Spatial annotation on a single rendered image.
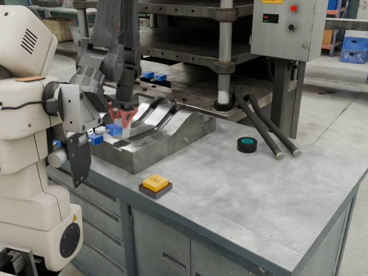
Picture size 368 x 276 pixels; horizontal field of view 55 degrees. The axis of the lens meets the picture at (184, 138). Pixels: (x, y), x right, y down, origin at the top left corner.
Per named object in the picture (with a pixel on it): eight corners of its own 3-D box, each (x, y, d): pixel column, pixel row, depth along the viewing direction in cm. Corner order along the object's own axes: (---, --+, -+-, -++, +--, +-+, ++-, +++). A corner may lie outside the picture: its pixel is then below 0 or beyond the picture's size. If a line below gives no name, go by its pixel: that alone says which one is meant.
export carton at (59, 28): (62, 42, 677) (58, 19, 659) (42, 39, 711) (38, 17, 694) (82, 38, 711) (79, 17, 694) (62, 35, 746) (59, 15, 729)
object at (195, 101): (227, 126, 183) (228, 113, 179) (78, 82, 259) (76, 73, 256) (296, 88, 241) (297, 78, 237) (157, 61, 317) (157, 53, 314)
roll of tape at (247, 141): (235, 152, 141) (236, 144, 139) (237, 143, 148) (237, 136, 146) (256, 154, 139) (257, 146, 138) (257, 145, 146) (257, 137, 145)
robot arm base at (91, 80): (50, 88, 83) (95, 92, 80) (63, 61, 86) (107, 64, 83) (67, 108, 90) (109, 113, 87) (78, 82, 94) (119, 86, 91)
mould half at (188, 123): (134, 174, 126) (131, 141, 120) (90, 153, 141) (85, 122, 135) (216, 130, 161) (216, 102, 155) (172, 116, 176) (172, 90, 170)
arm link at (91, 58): (75, 70, 86) (96, 74, 86) (89, 38, 90) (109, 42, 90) (84, 91, 94) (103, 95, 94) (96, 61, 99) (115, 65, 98)
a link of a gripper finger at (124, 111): (122, 121, 129) (126, 97, 125) (136, 128, 125) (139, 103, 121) (108, 125, 124) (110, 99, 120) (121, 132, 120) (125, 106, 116)
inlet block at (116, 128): (99, 143, 117) (101, 128, 115) (90, 138, 120) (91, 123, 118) (129, 136, 127) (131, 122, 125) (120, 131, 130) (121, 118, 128)
